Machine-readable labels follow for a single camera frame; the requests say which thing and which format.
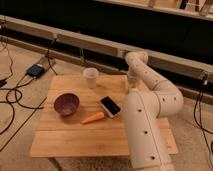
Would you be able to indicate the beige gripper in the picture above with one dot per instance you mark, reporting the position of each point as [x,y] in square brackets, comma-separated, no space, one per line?
[132,79]

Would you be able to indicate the purple bowl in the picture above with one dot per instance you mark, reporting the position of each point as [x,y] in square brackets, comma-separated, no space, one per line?
[66,104]

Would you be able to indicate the black power adapter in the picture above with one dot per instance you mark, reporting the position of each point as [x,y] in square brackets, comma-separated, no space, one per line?
[35,71]

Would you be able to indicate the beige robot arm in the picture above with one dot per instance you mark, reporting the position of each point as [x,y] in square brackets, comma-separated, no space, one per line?
[150,96]

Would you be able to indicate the long metal rail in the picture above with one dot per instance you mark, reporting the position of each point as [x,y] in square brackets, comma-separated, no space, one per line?
[158,60]

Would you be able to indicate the orange carrot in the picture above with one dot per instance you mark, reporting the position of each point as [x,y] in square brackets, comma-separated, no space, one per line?
[93,117]

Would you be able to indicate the black and white smartphone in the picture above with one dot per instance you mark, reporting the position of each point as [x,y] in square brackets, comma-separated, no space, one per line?
[111,108]

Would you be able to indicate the wooden table board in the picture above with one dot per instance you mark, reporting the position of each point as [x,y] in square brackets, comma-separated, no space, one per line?
[58,136]

